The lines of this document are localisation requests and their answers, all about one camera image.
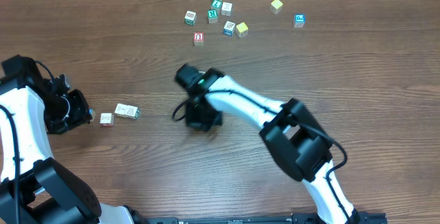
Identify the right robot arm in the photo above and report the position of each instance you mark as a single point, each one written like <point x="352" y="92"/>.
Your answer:
<point x="295" y="140"/>

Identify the blue number five block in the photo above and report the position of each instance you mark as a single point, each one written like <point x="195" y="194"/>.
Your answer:
<point x="92" y="114"/>

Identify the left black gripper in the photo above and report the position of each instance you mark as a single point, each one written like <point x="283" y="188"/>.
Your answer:
<point x="80" y="115"/>

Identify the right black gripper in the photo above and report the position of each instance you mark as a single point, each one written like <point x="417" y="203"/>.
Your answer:
<point x="192" y="123"/>

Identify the white zigzag picture block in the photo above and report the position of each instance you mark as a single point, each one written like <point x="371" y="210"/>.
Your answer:
<point x="132" y="112"/>

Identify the blue letter P block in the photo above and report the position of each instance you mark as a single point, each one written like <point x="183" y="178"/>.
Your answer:
<point x="299" y="20"/>

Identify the red letter U block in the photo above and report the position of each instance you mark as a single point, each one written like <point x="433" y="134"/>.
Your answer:
<point x="198" y="38"/>

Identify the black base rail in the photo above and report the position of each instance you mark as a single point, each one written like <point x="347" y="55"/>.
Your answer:
<point x="299" y="218"/>

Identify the teal letter L block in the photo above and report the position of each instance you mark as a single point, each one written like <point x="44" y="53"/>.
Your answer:
<point x="216" y="5"/>

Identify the green letter B block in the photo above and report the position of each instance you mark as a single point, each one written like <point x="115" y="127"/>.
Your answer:
<point x="190" y="18"/>

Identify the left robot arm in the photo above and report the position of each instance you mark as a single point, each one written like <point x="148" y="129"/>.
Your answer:
<point x="35" y="188"/>

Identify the white patterned wooden block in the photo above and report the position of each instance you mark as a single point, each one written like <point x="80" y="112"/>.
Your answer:
<point x="226" y="9"/>

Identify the teal letter R block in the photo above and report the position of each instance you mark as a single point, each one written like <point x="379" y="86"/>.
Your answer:
<point x="212" y="16"/>

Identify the far yellow wooden block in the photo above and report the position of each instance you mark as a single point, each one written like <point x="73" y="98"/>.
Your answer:
<point x="276" y="6"/>

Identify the white blue edged block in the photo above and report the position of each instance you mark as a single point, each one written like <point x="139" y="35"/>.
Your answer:
<point x="120" y="110"/>

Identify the white red edged block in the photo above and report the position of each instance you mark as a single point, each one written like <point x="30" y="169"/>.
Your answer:
<point x="107" y="119"/>

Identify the yellow block near cluster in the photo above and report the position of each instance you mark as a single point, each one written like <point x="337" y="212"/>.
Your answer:
<point x="241" y="29"/>

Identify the blue edged picture block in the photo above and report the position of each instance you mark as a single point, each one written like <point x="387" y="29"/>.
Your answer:
<point x="228" y="28"/>

